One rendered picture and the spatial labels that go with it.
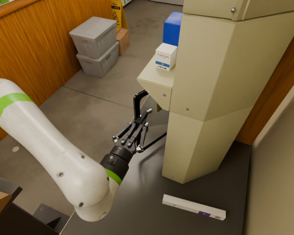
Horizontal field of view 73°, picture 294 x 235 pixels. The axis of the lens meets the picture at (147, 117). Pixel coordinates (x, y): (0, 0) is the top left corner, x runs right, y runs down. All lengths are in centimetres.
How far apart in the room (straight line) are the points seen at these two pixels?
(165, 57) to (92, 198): 43
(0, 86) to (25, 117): 16
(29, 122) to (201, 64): 47
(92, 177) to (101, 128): 200
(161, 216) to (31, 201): 152
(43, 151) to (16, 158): 203
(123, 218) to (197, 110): 59
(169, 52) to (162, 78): 8
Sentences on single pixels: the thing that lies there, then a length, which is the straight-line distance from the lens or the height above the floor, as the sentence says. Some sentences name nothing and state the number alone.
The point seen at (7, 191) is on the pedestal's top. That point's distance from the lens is 120.
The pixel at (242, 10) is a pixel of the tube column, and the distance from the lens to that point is 46.
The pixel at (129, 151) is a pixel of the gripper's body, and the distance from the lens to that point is 69.
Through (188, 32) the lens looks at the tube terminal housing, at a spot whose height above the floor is 168.
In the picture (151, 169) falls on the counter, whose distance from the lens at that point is 105.
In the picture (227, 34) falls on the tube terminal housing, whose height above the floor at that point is 169.
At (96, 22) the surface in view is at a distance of 324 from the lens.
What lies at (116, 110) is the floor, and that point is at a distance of 262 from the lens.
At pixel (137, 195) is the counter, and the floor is 94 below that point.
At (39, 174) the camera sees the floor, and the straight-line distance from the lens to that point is 234.
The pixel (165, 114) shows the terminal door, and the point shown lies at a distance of 96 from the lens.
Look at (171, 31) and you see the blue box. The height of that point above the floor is 157.
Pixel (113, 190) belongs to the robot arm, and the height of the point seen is 130.
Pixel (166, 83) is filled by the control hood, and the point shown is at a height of 151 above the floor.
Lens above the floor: 188
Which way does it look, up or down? 49 degrees down
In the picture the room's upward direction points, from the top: straight up
